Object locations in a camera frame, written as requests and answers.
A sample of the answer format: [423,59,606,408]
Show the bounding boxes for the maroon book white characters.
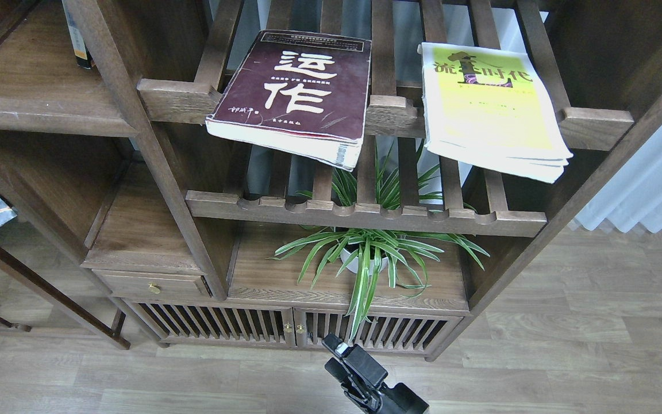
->
[206,30,371,172]

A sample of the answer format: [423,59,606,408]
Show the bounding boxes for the wooden furniture at left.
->
[0,164,132,350]

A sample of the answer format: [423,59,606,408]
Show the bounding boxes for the white plant pot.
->
[340,244,375,274]

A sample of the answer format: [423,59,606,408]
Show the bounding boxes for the yellow green cover book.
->
[418,42,572,183]

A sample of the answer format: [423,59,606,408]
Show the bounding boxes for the brass drawer knob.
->
[148,282,162,294]

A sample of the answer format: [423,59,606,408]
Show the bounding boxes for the upright book top left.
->
[62,1,95,70]

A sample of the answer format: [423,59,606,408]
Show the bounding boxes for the green spider plant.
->
[269,148,490,336]

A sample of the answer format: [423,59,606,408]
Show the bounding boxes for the white curtain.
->
[568,126,662,233]

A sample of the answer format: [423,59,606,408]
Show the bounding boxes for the dark wooden bookshelf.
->
[0,1,662,361]

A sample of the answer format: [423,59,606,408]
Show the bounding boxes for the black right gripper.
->
[321,333,430,413]

